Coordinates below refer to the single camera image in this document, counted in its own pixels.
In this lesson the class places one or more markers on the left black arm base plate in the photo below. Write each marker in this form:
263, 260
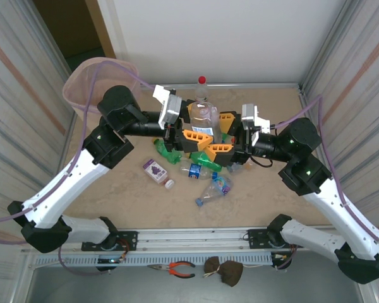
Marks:
129, 240

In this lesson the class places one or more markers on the aluminium mounting rail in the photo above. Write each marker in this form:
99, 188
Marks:
189, 235

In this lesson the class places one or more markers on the bottle colourful label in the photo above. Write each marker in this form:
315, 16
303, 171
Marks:
219, 184

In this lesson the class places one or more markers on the aluminium corner post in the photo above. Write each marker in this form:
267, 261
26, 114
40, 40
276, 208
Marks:
322, 44

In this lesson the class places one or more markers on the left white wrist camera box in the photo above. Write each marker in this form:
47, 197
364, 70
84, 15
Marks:
169, 107

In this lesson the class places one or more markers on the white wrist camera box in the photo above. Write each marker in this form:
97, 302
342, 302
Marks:
254, 121
169, 107

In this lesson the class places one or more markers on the brown wooden door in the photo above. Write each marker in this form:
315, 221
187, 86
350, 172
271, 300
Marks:
98, 19

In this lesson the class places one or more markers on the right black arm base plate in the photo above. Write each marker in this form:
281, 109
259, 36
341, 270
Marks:
257, 238

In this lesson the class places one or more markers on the green bottle yellow cap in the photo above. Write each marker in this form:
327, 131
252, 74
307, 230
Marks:
205, 162
167, 153

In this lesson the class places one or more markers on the grey metal shelf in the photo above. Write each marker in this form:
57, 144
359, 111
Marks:
113, 290

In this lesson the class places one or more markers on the clear bottle dark blue label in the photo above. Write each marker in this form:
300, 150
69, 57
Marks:
196, 171

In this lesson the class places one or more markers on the clear bottle pale blue label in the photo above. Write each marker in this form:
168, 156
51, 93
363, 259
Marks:
203, 116

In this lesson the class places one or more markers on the purple grape label bottle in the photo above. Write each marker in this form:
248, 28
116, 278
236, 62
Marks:
154, 172

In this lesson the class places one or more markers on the clear bottle red cap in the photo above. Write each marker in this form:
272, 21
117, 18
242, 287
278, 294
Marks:
202, 79

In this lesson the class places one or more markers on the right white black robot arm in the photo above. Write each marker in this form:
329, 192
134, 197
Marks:
350, 217

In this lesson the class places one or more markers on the aluminium back frame rail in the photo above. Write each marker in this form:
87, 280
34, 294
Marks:
256, 86

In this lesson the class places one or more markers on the beige bin with pink liner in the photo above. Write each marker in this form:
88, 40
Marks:
82, 85

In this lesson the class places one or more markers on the brown cloth bundle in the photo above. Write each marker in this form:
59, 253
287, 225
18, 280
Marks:
230, 273

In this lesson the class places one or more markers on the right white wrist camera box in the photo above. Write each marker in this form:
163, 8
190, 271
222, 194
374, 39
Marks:
254, 121

